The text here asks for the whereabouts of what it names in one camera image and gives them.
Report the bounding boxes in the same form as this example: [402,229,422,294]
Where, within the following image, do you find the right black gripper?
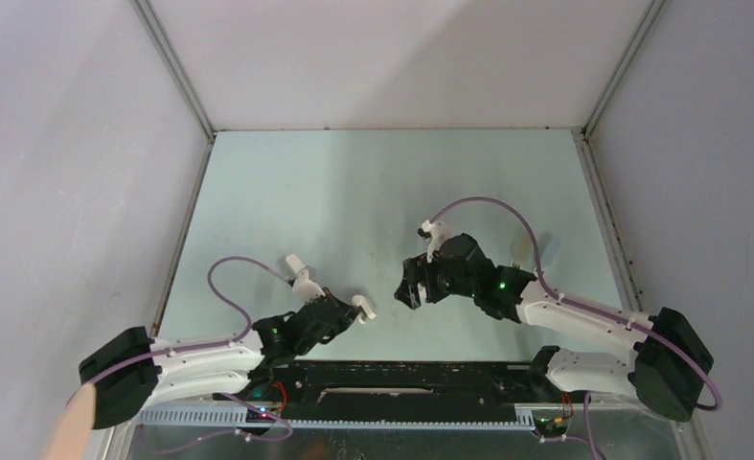
[395,251,478,309]

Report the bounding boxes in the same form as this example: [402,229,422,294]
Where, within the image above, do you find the small white mini stapler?
[352,294,377,324]

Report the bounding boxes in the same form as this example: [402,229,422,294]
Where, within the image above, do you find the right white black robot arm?
[394,234,714,422]

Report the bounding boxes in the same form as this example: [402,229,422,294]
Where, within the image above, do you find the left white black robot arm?
[79,288,376,430]

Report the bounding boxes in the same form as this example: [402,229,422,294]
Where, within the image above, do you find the beige stapler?
[511,228,536,271]

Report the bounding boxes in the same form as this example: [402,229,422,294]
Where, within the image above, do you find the left small circuit board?
[245,408,276,425]

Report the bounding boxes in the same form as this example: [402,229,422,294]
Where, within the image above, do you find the small circuit board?
[245,408,276,425]
[535,417,571,439]

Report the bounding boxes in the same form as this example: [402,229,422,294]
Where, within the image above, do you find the right small circuit board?
[535,417,571,439]

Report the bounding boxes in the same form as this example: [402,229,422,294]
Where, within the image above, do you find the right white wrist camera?
[419,220,452,263]

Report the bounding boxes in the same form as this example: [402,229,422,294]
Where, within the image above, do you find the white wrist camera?
[419,220,452,263]
[285,254,324,304]

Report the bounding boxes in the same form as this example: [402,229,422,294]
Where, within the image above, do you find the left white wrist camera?
[285,254,324,304]

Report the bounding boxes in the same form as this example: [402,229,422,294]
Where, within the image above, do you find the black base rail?
[214,359,581,426]

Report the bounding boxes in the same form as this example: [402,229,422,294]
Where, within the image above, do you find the white cable duct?
[136,405,537,433]

